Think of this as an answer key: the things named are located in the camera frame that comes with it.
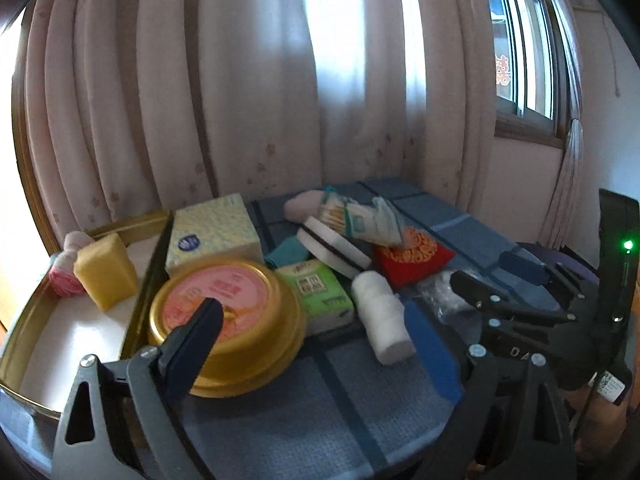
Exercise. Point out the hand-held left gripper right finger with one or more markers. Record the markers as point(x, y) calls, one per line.
point(432, 355)

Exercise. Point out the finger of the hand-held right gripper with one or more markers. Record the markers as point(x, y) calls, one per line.
point(480, 300)
point(520, 264)

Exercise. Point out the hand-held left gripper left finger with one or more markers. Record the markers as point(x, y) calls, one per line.
point(192, 345)

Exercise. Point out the clear plastic bag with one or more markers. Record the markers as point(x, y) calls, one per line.
point(440, 292)

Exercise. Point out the gold tin tray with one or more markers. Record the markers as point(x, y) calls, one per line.
point(142, 305)

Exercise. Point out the green tissue packet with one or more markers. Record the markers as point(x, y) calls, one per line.
point(320, 295)

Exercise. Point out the person's right hand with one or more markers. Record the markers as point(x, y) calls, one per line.
point(607, 425)

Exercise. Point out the round gold tin pink lid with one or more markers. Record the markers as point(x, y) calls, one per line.
point(250, 320)

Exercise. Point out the white gauze roll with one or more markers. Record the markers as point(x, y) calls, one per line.
point(382, 315)

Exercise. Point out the blue checked mat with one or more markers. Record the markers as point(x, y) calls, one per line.
point(345, 380)

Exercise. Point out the yellow dotted tissue box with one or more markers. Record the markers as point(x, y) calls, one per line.
point(215, 235)

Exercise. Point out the yellow sponge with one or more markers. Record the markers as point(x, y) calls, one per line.
point(106, 272)

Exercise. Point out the teal cloth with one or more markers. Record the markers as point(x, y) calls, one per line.
point(285, 255)

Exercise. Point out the cotton swab packet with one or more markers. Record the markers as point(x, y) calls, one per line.
point(365, 220)

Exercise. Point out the white round disc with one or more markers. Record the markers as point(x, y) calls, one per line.
point(330, 250)

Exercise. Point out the pink white plush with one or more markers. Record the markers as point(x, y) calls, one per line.
point(65, 270)

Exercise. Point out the pink powder puff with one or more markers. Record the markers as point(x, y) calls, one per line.
point(302, 205)

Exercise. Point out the window with wooden sill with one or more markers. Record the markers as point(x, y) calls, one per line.
point(525, 60)

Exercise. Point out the pink floral curtain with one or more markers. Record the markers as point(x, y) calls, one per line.
point(200, 85)

